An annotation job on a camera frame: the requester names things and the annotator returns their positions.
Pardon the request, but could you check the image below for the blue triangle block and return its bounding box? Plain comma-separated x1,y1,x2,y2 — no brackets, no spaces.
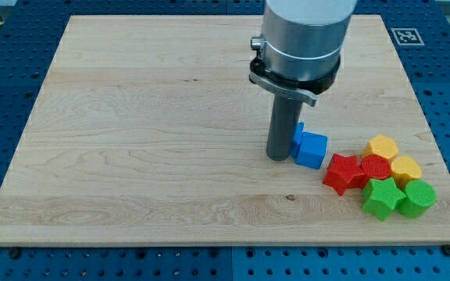
289,122,305,158

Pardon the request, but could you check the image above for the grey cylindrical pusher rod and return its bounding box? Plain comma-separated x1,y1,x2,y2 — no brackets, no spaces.
266,95,302,161

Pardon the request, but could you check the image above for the red cylinder block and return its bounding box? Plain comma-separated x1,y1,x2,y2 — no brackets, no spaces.
360,155,391,190

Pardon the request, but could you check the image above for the green cylinder block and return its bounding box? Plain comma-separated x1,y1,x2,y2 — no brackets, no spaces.
397,180,438,219

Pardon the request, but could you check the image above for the white fiducial marker tag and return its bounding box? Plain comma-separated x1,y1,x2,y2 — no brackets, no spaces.
391,27,424,46

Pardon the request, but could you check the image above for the green star block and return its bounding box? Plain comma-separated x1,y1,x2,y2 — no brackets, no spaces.
362,177,406,221

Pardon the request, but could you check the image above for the blue cube block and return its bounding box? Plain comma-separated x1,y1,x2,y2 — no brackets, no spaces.
295,132,328,169

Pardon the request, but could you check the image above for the yellow heart block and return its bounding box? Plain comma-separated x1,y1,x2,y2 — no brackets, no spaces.
391,155,423,189

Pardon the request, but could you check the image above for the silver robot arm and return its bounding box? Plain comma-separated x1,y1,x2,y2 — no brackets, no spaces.
249,0,357,106

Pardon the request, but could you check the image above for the yellow hexagon block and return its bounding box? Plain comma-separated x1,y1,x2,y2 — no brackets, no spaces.
361,134,399,161

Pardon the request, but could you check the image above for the red star block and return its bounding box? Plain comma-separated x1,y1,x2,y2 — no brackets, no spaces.
323,154,366,196

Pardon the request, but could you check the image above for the wooden board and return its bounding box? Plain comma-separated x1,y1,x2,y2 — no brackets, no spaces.
0,15,450,247

